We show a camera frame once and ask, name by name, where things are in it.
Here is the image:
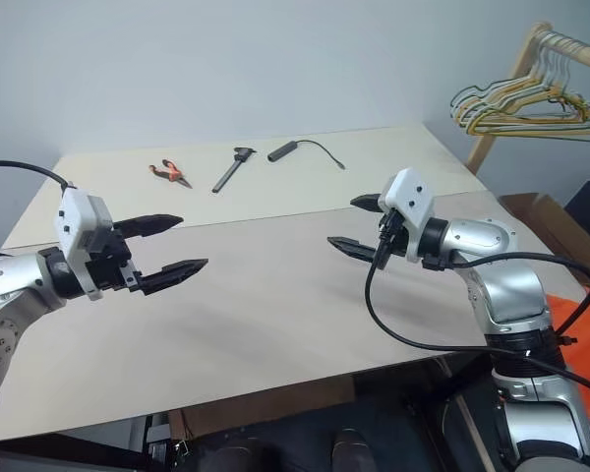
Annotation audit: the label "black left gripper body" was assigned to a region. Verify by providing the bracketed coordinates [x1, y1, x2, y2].
[84, 226, 144, 296]

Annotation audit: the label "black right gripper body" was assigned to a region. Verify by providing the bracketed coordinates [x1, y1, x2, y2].
[375, 208, 408, 270]

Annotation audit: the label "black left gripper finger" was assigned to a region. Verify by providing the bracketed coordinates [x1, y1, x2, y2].
[140, 259, 209, 296]
[112, 213, 184, 241]

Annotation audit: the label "orange shorts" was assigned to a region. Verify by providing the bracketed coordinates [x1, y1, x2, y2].
[544, 293, 590, 427]

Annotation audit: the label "black caliper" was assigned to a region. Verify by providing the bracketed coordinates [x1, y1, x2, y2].
[211, 147, 259, 194]

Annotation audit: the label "wooden clothes rack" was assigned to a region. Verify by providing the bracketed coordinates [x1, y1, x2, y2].
[464, 21, 590, 174]

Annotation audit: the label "brown cardboard box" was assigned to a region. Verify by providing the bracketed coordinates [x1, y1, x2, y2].
[499, 193, 590, 301]

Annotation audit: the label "dark rounded shape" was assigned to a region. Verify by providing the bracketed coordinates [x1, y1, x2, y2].
[210, 437, 281, 472]
[332, 427, 377, 472]

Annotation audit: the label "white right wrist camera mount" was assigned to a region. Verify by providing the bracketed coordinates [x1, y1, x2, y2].
[377, 167, 435, 262]

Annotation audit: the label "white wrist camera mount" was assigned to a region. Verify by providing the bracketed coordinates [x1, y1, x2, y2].
[52, 188, 115, 302]
[377, 167, 435, 262]

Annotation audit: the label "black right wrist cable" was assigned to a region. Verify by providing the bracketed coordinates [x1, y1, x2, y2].
[364, 250, 590, 397]

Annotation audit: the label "orange handled pliers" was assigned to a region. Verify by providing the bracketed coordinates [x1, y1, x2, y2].
[148, 158, 194, 190]

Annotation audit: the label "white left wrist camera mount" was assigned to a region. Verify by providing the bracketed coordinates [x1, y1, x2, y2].
[52, 188, 115, 302]

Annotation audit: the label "black cylinder device with cable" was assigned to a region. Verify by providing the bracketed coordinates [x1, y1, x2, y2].
[266, 139, 348, 171]

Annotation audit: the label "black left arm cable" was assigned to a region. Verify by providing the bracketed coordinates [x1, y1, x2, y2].
[0, 159, 78, 194]

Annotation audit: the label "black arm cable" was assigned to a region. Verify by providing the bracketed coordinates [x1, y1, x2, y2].
[0, 159, 78, 194]
[421, 251, 590, 345]

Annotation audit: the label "yellow wire hanger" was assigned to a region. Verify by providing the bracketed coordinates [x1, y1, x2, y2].
[464, 36, 590, 144]

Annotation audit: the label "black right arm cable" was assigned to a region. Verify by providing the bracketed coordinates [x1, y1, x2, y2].
[421, 251, 590, 345]

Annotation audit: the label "dark green wire hanger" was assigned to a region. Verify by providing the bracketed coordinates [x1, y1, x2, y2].
[449, 33, 590, 129]

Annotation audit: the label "white wire hanger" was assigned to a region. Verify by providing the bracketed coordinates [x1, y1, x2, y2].
[454, 31, 590, 132]

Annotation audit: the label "orange wire hanger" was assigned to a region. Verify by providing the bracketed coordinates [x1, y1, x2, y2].
[471, 43, 590, 142]

